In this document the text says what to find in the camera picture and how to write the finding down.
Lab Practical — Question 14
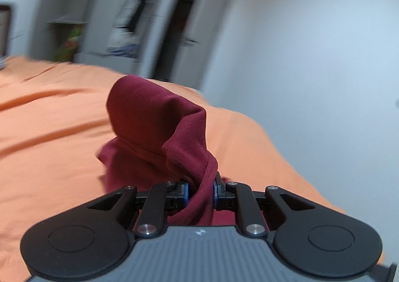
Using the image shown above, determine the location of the maroon red small garment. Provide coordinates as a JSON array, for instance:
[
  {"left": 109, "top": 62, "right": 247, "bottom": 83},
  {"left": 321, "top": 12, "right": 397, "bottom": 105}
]
[{"left": 98, "top": 75, "right": 235, "bottom": 226}]

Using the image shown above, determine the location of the pile of clothes in wardrobe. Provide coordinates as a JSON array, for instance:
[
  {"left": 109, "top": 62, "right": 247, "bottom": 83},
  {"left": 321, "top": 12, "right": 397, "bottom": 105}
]
[{"left": 106, "top": 0, "right": 151, "bottom": 59}]

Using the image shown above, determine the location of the colourful bag in wardrobe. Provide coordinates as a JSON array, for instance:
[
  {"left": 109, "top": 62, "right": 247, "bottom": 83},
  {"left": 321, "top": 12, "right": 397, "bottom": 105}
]
[{"left": 55, "top": 25, "right": 83, "bottom": 62}]

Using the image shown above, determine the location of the grey wardrobe with open doors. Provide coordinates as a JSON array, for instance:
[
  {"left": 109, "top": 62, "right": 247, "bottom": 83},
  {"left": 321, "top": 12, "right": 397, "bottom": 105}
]
[{"left": 28, "top": 0, "right": 157, "bottom": 74}]

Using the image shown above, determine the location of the blue white checkered pillow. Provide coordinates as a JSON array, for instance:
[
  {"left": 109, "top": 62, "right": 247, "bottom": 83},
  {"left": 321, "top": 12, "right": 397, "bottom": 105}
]
[{"left": 0, "top": 56, "right": 6, "bottom": 70}]

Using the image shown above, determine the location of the grey room door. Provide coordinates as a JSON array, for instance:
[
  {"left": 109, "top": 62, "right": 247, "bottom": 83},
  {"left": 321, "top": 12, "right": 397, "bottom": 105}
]
[{"left": 170, "top": 0, "right": 229, "bottom": 89}]

